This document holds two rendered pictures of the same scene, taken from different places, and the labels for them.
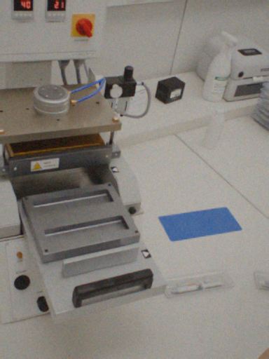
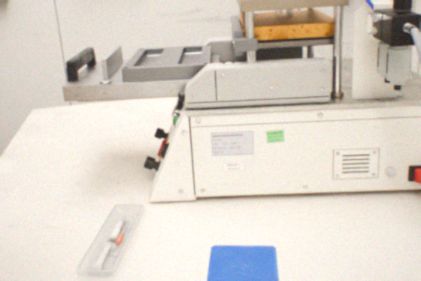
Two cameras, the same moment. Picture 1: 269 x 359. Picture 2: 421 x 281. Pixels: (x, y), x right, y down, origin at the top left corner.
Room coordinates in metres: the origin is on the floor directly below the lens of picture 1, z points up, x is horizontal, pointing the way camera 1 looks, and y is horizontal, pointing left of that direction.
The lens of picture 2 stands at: (1.31, -0.67, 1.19)
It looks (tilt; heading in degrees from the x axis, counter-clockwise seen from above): 17 degrees down; 124
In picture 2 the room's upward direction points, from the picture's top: 4 degrees counter-clockwise
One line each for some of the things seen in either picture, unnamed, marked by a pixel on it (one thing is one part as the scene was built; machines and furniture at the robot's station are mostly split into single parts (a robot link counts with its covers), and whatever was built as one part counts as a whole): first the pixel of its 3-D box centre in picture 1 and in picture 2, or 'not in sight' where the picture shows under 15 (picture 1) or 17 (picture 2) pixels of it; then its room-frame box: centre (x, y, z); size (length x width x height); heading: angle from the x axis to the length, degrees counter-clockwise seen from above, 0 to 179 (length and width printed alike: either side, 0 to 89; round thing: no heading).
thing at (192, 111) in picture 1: (169, 103); not in sight; (1.64, -0.07, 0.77); 0.84 x 0.30 x 0.04; 131
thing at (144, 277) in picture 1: (113, 287); (81, 62); (0.57, 0.00, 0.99); 0.15 x 0.02 x 0.04; 121
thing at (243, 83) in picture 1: (236, 66); not in sight; (1.84, -0.30, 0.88); 0.25 x 0.20 x 0.17; 35
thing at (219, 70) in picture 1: (221, 67); not in sight; (1.72, -0.23, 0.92); 0.09 x 0.08 x 0.25; 35
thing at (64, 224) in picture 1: (80, 219); (171, 61); (0.73, 0.09, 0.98); 0.20 x 0.17 x 0.03; 121
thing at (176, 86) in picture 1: (169, 90); not in sight; (1.64, -0.06, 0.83); 0.09 x 0.06 x 0.07; 138
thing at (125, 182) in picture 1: (113, 170); (251, 83); (0.93, 0.05, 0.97); 0.26 x 0.05 x 0.07; 31
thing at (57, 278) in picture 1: (87, 239); (148, 67); (0.68, 0.07, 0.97); 0.30 x 0.22 x 0.08; 31
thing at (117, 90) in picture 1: (117, 94); (389, 38); (1.15, 0.09, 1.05); 0.15 x 0.05 x 0.15; 121
